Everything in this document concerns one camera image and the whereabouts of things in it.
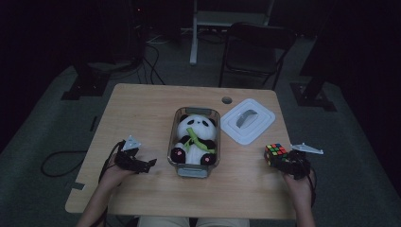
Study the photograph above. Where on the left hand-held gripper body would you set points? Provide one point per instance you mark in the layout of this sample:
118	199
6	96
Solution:
126	160

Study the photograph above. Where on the black stand base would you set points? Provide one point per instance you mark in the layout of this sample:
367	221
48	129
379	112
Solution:
312	97
88	85

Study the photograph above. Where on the grey tape strip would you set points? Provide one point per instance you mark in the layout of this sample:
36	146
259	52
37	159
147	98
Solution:
77	186

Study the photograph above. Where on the colourful puzzle cube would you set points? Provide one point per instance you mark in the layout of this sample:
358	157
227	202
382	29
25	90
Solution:
274	151

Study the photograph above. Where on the person's right leg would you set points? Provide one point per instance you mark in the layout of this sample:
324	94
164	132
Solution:
223	223

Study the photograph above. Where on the white container lid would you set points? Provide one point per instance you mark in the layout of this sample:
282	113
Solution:
233	129

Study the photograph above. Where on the black folding chair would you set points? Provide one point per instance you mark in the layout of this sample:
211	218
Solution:
252	34

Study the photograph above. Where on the white metal stand frame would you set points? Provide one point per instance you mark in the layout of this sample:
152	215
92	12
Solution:
194	47

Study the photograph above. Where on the person's left hand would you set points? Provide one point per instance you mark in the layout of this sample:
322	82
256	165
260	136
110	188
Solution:
113	178

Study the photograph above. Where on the person's right hand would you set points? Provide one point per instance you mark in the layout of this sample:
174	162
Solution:
301	190

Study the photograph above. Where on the person's leg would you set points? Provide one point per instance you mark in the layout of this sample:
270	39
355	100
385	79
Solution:
164	222
223	223

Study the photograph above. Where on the clear plastic container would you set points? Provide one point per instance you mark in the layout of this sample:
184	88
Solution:
192	172

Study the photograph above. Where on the panda plush toy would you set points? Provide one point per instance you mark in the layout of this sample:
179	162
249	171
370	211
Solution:
195	126

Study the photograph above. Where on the small black floor strip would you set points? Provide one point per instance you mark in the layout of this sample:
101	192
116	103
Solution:
93	123

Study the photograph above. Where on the person's left leg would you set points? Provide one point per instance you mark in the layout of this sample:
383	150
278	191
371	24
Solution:
164	222

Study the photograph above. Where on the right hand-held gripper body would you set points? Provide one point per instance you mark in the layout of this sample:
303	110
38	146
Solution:
298	167

